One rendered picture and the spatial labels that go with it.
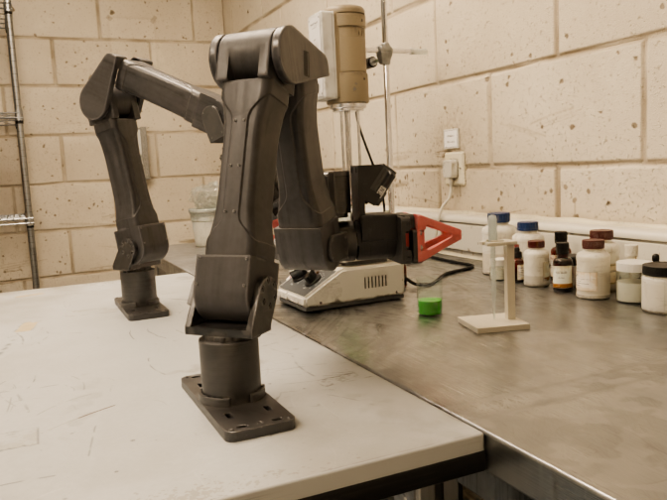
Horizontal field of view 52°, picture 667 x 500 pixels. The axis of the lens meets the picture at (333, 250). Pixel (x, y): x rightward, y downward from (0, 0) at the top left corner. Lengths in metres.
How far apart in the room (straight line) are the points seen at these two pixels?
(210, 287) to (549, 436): 0.36
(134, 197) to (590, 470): 0.91
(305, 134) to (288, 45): 0.12
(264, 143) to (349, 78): 0.92
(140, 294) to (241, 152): 0.60
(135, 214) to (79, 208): 2.30
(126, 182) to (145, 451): 0.70
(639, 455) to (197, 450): 0.38
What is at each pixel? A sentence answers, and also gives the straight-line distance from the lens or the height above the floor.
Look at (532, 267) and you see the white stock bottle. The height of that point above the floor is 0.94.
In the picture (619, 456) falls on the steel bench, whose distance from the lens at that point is 0.63.
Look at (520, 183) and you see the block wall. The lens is 1.64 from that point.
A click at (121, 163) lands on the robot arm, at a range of 1.28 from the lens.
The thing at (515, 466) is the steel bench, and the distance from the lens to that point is 0.64.
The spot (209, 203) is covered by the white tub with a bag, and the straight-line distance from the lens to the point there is 2.26.
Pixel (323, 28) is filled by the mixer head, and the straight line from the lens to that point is 1.66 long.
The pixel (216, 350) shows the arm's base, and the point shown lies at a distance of 0.71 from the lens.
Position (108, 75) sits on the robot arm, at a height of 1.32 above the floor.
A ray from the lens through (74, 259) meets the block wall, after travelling 3.57.
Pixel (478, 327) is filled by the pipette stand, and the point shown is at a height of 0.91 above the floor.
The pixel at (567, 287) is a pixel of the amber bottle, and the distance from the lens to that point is 1.31.
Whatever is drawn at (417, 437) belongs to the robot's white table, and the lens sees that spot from 0.65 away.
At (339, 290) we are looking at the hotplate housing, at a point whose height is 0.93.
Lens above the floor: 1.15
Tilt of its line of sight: 7 degrees down
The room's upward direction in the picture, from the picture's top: 3 degrees counter-clockwise
